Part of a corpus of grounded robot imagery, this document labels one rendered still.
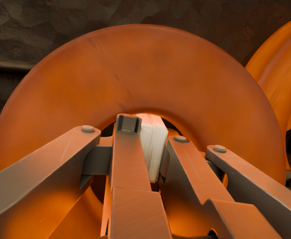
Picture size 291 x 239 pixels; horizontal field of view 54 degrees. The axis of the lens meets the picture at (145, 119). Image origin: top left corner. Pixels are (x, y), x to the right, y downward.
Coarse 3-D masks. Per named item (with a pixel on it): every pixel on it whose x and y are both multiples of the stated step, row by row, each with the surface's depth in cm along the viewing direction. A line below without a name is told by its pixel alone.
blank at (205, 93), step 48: (96, 48) 14; (144, 48) 14; (192, 48) 14; (48, 96) 14; (96, 96) 14; (144, 96) 14; (192, 96) 14; (240, 96) 15; (0, 144) 13; (240, 144) 15
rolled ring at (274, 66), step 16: (288, 32) 20; (272, 48) 20; (288, 48) 19; (256, 64) 20; (272, 64) 19; (288, 64) 19; (256, 80) 19; (272, 80) 19; (288, 80) 19; (272, 96) 19; (288, 96) 20; (288, 112) 20
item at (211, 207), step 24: (168, 144) 14; (192, 144) 14; (168, 168) 13; (192, 168) 11; (168, 192) 12; (192, 192) 9; (216, 192) 9; (168, 216) 11; (192, 216) 9; (216, 216) 7; (240, 216) 7
